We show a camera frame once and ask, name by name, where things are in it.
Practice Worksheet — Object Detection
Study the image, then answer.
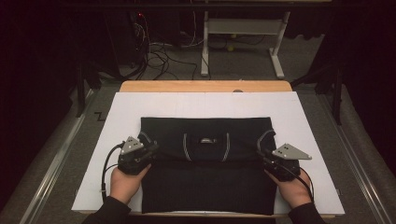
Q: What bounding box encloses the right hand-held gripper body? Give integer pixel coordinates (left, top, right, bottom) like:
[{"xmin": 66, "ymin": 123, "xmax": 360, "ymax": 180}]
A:
[{"xmin": 263, "ymin": 142, "xmax": 313, "ymax": 183}]

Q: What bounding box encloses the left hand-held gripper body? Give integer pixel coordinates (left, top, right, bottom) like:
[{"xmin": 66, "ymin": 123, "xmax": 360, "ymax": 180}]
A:
[{"xmin": 117, "ymin": 135, "xmax": 159, "ymax": 176}]

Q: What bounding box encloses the black knit vest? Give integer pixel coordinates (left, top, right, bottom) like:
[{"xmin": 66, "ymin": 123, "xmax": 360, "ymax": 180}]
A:
[{"xmin": 138, "ymin": 116, "xmax": 279, "ymax": 216}]

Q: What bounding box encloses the person's right hand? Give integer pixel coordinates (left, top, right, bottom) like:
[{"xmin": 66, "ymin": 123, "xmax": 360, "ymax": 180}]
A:
[{"xmin": 264, "ymin": 169, "xmax": 313, "ymax": 210}]

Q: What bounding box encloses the person's left hand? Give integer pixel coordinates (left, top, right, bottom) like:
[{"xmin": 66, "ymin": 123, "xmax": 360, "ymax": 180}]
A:
[{"xmin": 108, "ymin": 163, "xmax": 153, "ymax": 205}]

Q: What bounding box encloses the white board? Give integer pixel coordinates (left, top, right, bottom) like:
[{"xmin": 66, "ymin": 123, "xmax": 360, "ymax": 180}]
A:
[{"xmin": 71, "ymin": 91, "xmax": 346, "ymax": 216}]

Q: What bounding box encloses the black metal stand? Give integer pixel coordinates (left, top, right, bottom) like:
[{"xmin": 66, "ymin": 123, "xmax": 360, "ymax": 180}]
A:
[
  {"xmin": 75, "ymin": 59, "xmax": 104, "ymax": 119},
  {"xmin": 290, "ymin": 62, "xmax": 344, "ymax": 126}
]

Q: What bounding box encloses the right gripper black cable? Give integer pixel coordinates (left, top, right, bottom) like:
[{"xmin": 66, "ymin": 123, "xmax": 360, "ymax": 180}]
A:
[{"xmin": 274, "ymin": 161, "xmax": 315, "ymax": 202}]

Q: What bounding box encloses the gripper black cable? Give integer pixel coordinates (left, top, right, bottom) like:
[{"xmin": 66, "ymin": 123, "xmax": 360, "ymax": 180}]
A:
[
  {"xmin": 274, "ymin": 161, "xmax": 315, "ymax": 202},
  {"xmin": 99, "ymin": 142, "xmax": 126, "ymax": 203}
]

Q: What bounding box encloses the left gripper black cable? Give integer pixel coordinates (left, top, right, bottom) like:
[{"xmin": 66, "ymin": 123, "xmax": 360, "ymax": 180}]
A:
[{"xmin": 99, "ymin": 142, "xmax": 126, "ymax": 203}]

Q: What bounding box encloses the metal floor rail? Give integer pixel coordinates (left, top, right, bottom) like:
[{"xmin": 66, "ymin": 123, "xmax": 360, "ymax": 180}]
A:
[
  {"xmin": 18, "ymin": 88, "xmax": 95, "ymax": 224},
  {"xmin": 317, "ymin": 92, "xmax": 390, "ymax": 224}
]

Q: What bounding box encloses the tangle of floor cables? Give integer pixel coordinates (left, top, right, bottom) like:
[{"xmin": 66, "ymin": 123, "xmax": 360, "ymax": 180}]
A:
[{"xmin": 132, "ymin": 12, "xmax": 200, "ymax": 81}]

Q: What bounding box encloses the white desk frame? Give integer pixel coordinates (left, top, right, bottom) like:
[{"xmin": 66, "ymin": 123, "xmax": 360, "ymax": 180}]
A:
[{"xmin": 200, "ymin": 10, "xmax": 291, "ymax": 80}]

